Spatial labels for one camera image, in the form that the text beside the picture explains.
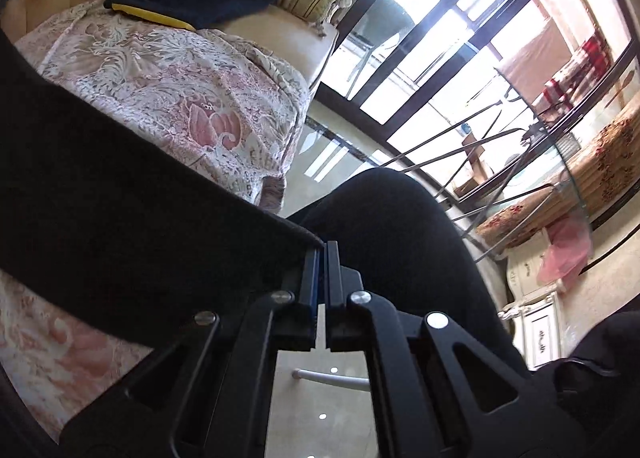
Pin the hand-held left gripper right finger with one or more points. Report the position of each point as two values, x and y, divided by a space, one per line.
331 298

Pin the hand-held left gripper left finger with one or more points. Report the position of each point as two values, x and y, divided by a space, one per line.
314 298

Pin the black garment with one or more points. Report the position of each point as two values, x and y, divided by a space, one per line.
125 218

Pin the white metal tube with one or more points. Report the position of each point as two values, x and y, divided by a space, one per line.
330 378

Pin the person's leg in black trousers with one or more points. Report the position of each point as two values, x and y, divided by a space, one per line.
595 413
400 248

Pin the brown cardboard box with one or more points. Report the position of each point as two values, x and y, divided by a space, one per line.
475 162

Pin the white carved cabinet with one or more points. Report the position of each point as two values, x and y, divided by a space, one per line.
537 318

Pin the pink plastic bag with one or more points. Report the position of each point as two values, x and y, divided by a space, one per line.
567 250

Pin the round glass table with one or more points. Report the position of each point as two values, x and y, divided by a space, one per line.
530 157

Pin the pink floral blanket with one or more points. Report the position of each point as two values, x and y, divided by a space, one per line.
165 87

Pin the beige tufted leather sofa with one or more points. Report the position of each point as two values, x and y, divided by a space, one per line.
280 32

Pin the wicker balcony chair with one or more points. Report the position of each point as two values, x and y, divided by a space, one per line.
385 32

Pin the gold floral cloth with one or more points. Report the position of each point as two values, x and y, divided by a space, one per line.
607 162

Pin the hanging pink blanket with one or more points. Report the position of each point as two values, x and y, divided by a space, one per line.
532 60

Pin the black framed glass doors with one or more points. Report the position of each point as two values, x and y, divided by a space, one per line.
450 2

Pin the hanging red striped towel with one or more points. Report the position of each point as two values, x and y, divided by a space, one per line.
580 70

